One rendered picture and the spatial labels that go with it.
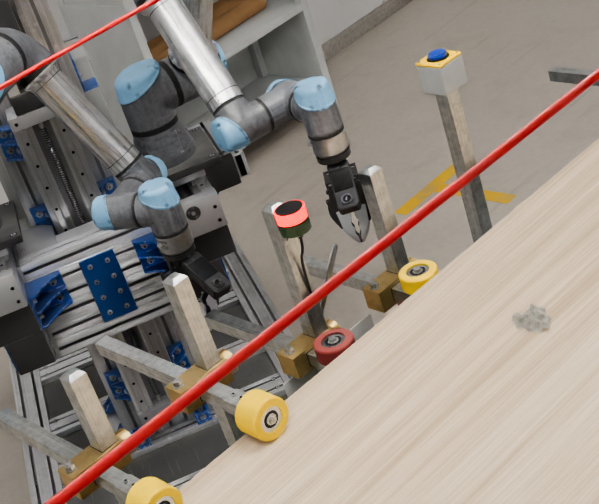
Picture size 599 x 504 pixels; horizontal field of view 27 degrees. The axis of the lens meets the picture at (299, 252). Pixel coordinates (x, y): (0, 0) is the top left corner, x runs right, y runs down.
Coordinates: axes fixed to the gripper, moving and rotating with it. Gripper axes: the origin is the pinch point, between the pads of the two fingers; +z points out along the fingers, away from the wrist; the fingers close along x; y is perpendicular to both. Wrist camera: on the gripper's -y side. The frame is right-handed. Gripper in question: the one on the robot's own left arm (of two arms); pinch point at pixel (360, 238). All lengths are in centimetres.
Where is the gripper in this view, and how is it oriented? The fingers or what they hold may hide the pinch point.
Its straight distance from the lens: 261.7
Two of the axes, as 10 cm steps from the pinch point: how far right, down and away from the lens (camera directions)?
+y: -0.7, -4.7, 8.8
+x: -9.5, 2.9, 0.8
